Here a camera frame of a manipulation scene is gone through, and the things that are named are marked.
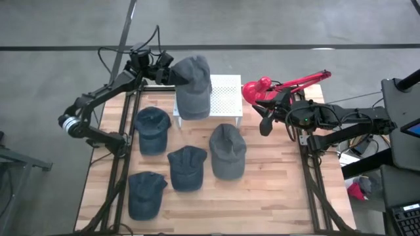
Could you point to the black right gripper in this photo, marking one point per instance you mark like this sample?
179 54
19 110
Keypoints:
302 114

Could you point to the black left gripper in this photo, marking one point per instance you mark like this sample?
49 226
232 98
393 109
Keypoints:
144 72

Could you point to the grey baseball cap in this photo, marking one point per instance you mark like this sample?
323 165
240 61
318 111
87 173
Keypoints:
193 95
228 154

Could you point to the dark blue baseball cap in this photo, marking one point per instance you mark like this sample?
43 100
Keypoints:
146 196
152 131
187 170

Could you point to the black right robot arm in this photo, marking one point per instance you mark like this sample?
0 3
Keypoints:
357 116

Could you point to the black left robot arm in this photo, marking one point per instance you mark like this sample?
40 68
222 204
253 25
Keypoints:
98 94

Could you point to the red desk lamp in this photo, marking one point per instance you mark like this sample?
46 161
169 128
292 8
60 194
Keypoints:
254 91

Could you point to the white perforated metal shelf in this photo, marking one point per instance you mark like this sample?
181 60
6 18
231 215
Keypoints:
226 95

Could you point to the white paper sheet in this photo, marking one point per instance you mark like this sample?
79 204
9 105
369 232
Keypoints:
348 160

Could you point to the black power adapter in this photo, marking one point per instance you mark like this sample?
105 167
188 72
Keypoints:
361 148

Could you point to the black desk beam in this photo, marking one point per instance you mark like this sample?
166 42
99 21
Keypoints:
364 165

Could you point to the red cloth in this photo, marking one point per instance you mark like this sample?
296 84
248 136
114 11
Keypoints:
356 191

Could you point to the grey cloth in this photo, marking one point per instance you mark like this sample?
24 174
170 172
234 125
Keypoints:
365 184

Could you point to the black desk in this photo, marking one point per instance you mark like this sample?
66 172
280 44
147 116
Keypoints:
402 147

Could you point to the black monitor pole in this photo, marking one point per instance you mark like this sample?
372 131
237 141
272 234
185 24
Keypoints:
408 80

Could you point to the computer monitor blue screen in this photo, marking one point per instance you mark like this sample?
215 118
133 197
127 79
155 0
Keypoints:
412 128

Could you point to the black keyboard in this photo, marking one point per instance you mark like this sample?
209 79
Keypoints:
408 221

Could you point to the grey metal table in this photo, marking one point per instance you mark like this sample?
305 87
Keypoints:
19 162

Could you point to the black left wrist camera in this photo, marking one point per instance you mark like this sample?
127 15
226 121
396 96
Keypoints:
140 55

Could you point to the silver metal bracket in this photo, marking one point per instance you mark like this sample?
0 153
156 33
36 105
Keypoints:
302 140

